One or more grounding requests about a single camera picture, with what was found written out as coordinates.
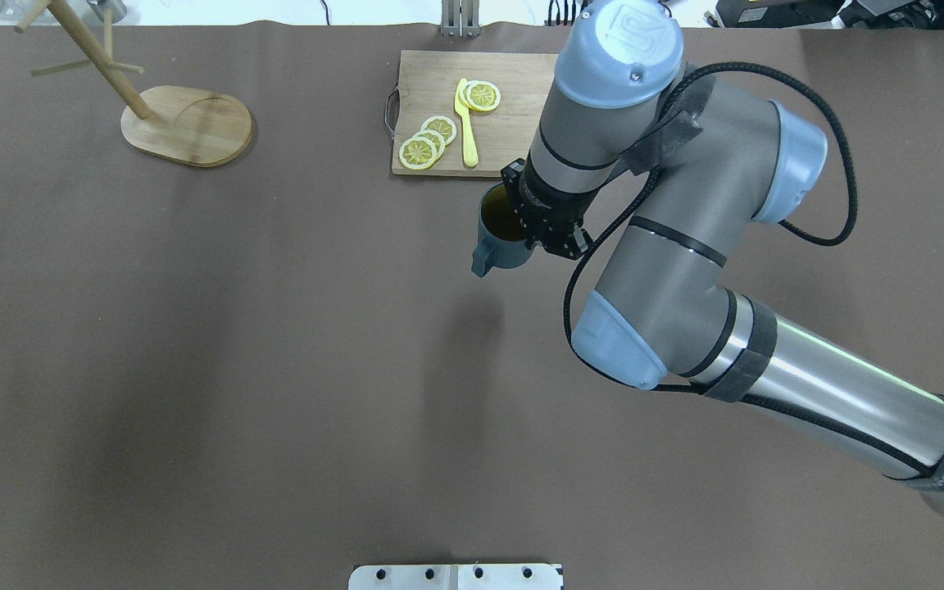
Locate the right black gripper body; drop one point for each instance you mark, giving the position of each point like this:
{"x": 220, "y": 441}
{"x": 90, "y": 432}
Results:
{"x": 548, "y": 215}

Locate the dark teal mug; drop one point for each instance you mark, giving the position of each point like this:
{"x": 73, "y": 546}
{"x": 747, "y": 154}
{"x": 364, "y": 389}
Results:
{"x": 501, "y": 240}

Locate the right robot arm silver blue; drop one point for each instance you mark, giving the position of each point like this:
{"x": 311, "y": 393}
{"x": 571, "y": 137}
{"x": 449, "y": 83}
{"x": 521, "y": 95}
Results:
{"x": 647, "y": 170}

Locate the wooden cup storage rack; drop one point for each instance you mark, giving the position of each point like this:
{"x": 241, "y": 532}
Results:
{"x": 189, "y": 126}

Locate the small steel cup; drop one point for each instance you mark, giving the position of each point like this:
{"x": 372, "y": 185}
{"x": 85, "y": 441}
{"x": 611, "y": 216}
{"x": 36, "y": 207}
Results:
{"x": 108, "y": 11}

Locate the lemon slice middle of row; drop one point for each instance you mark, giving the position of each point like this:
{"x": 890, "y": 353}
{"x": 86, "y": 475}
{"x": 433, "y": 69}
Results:
{"x": 436, "y": 139}

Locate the lemon slice by knife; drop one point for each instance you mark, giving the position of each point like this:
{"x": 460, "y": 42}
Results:
{"x": 481, "y": 96}

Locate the wooden cutting board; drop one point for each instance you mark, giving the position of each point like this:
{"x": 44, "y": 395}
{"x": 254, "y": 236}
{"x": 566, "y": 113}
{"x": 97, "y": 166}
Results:
{"x": 427, "y": 83}

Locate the yellow plastic knife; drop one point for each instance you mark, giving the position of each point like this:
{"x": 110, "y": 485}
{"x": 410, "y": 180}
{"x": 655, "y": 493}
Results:
{"x": 470, "y": 156}

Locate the lemon slice end of row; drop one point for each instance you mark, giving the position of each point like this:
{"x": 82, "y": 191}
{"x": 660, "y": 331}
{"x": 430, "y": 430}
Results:
{"x": 416, "y": 154}

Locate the aluminium frame post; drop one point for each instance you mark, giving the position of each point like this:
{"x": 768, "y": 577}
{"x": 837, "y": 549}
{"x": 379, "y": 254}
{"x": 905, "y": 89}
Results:
{"x": 460, "y": 19}

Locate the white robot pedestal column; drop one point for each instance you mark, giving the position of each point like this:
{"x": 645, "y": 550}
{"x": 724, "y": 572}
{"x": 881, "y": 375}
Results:
{"x": 458, "y": 576}

